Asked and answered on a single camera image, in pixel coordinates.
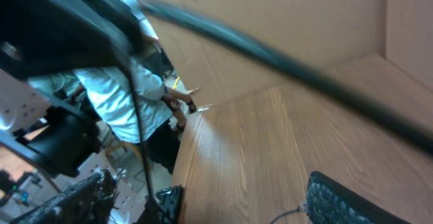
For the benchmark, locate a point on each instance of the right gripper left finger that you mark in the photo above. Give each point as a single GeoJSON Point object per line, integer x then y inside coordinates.
{"type": "Point", "coordinates": [88, 201]}

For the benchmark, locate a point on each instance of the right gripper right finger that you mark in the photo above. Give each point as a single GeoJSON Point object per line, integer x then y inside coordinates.
{"type": "Point", "coordinates": [327, 201]}

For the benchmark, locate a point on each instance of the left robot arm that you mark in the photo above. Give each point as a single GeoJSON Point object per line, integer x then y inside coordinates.
{"type": "Point", "coordinates": [41, 37]}

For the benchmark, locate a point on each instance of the person in white shirt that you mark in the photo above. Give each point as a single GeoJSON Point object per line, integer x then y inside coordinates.
{"type": "Point", "coordinates": [147, 116]}

